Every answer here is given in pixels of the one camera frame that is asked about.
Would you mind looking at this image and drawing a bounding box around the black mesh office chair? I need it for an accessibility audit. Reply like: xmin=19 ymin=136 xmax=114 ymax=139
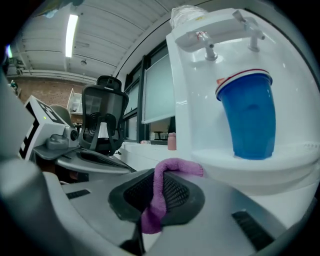
xmin=78 ymin=74 xmax=130 ymax=158

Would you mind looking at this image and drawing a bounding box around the blue plastic cup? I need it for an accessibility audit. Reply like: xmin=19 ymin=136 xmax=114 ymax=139
xmin=215 ymin=68 xmax=277 ymax=161

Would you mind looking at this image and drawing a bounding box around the black framed window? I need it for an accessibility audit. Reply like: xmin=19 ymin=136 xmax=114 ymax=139
xmin=123 ymin=41 xmax=177 ymax=146

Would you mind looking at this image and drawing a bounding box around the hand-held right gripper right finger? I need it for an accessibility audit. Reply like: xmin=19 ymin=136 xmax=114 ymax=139
xmin=147 ymin=170 xmax=288 ymax=256

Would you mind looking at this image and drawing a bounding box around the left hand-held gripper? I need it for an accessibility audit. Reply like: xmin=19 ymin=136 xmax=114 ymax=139
xmin=18 ymin=94 xmax=137 ymax=175

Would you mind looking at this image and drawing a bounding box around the white water dispenser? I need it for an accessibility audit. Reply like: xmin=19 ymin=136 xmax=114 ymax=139
xmin=165 ymin=7 xmax=320 ymax=227

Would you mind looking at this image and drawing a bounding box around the pink bottle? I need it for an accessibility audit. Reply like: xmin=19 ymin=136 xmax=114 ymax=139
xmin=167 ymin=132 xmax=178 ymax=151

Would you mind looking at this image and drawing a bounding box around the white wall shelf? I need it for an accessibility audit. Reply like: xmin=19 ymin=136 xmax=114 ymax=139
xmin=66 ymin=87 xmax=84 ymax=116

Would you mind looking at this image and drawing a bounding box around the purple cleaning cloth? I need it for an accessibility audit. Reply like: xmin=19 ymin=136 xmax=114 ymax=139
xmin=140 ymin=157 xmax=204 ymax=235

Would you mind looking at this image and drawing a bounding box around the white raised ledge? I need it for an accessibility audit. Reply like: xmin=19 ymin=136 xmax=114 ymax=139
xmin=119 ymin=141 xmax=195 ymax=165

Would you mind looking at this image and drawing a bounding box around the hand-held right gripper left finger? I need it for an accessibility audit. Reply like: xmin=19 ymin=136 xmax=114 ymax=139
xmin=43 ymin=168 xmax=156 ymax=256

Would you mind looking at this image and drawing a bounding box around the long ceiling light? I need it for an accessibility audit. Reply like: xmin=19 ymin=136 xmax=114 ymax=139
xmin=64 ymin=14 xmax=80 ymax=58

